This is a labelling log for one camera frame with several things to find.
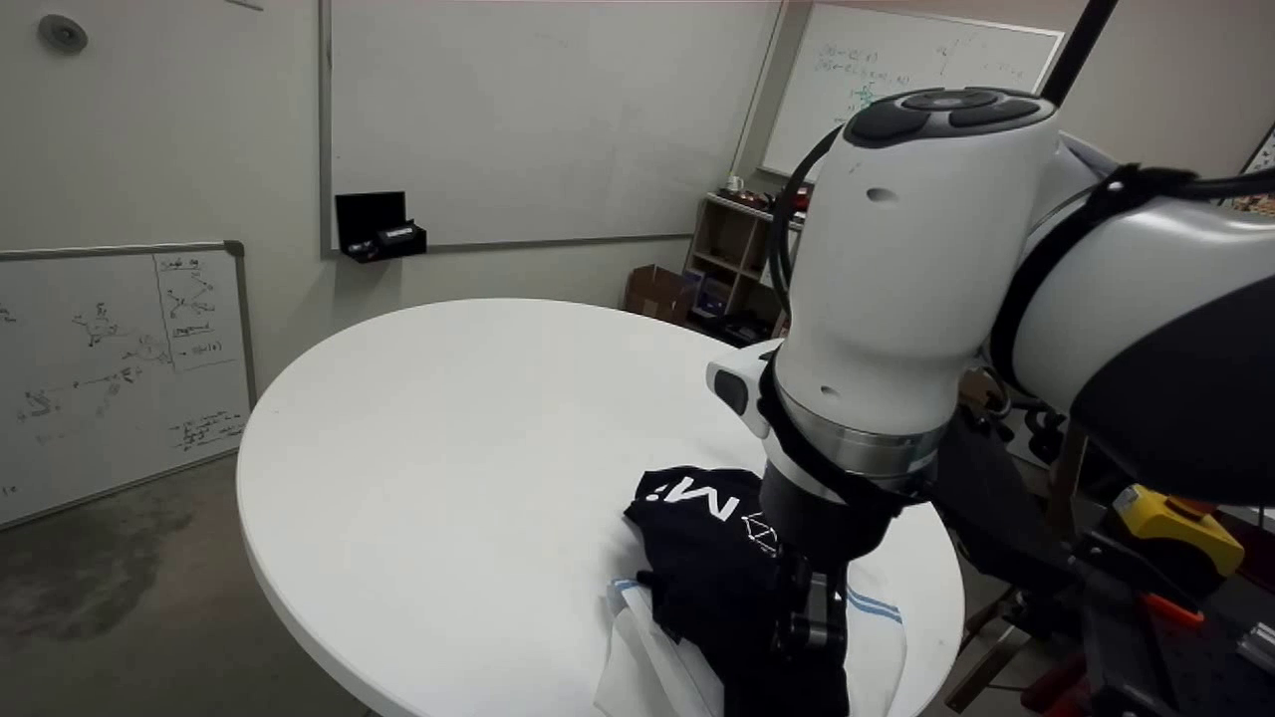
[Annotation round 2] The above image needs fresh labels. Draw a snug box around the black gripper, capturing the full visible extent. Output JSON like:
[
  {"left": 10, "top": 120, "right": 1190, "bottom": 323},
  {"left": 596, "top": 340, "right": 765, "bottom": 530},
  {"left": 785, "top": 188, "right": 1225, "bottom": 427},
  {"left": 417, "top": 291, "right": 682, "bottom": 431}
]
[{"left": 757, "top": 453, "right": 901, "bottom": 659}]

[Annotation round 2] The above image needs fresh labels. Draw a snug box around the black t-shirt with white print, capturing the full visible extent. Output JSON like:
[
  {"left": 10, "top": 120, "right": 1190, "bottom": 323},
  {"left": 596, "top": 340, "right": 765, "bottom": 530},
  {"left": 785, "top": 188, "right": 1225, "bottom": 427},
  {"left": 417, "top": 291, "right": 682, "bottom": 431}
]
[{"left": 621, "top": 463, "right": 855, "bottom": 717}]

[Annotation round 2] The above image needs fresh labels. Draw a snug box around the wooden open shelf unit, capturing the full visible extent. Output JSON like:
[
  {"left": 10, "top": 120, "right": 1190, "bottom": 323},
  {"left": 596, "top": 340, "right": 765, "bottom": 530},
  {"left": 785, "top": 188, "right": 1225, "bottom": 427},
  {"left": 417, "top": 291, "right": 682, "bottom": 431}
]
[{"left": 685, "top": 188, "right": 811, "bottom": 340}]

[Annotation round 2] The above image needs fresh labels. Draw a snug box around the black marker holder box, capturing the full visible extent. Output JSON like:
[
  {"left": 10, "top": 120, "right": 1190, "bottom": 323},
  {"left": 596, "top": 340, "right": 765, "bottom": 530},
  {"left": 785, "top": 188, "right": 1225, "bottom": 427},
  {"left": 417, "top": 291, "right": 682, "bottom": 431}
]
[{"left": 329, "top": 188, "right": 429, "bottom": 267}]

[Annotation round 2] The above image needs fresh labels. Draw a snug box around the brown cardboard box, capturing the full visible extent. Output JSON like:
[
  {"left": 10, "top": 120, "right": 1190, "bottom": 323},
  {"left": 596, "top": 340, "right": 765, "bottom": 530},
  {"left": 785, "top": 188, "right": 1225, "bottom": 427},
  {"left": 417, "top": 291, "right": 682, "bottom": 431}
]
[{"left": 624, "top": 262, "right": 706, "bottom": 327}]

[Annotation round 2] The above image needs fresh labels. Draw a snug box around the leaning whiteboard with drawings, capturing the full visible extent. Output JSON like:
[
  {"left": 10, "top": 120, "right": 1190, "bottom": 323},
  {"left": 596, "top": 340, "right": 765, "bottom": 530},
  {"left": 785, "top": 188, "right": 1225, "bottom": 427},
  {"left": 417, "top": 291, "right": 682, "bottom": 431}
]
[{"left": 0, "top": 236, "right": 259, "bottom": 530}]

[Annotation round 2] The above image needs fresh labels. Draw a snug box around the black clamp with orange handle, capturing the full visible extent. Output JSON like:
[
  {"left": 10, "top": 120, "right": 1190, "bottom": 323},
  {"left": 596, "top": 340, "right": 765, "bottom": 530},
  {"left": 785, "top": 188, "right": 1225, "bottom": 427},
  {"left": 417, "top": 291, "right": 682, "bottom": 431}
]
[{"left": 1139, "top": 590, "right": 1212, "bottom": 638}]

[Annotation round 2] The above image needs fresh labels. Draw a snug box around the yellow emergency stop red button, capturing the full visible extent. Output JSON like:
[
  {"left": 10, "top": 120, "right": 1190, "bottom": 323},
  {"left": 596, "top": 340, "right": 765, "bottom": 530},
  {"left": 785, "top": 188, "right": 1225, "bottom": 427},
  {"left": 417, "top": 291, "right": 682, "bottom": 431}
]
[{"left": 1111, "top": 481, "right": 1245, "bottom": 579}]

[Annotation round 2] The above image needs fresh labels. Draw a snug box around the black pole frame with clamp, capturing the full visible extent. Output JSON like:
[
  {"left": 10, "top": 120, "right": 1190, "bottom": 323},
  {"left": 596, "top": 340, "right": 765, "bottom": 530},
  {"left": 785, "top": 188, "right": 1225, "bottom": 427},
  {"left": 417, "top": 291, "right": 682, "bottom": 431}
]
[{"left": 1037, "top": 0, "right": 1125, "bottom": 108}]

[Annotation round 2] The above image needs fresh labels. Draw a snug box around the computer monitor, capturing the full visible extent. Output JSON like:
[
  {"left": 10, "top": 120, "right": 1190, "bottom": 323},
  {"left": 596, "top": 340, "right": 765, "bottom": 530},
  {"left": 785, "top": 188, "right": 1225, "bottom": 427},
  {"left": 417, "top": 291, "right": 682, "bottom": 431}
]
[{"left": 1239, "top": 120, "right": 1275, "bottom": 178}]

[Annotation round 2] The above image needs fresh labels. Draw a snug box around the large blank wall whiteboard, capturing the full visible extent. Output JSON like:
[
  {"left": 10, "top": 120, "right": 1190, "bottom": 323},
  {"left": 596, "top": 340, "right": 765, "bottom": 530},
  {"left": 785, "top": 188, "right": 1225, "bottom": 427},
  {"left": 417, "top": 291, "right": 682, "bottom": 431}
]
[{"left": 316, "top": 0, "right": 790, "bottom": 261}]

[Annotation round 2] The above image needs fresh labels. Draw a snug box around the white towel with blue stripes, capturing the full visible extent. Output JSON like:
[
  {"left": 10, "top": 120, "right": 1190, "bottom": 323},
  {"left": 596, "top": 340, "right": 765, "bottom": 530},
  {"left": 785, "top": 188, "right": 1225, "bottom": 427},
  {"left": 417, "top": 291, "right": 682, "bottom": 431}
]
[{"left": 588, "top": 550, "right": 920, "bottom": 717}]

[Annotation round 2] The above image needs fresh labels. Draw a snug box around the round grey wall sensor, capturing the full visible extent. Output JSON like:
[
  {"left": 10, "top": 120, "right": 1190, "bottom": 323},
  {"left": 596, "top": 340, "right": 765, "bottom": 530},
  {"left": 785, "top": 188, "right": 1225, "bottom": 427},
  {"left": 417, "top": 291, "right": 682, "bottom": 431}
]
[{"left": 33, "top": 14, "right": 93, "bottom": 62}]

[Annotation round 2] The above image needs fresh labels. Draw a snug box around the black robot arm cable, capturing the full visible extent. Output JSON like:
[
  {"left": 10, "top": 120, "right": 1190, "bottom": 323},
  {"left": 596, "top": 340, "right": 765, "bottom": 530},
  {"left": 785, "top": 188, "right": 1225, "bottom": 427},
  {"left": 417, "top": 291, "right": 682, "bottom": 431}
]
[{"left": 988, "top": 161, "right": 1275, "bottom": 392}]

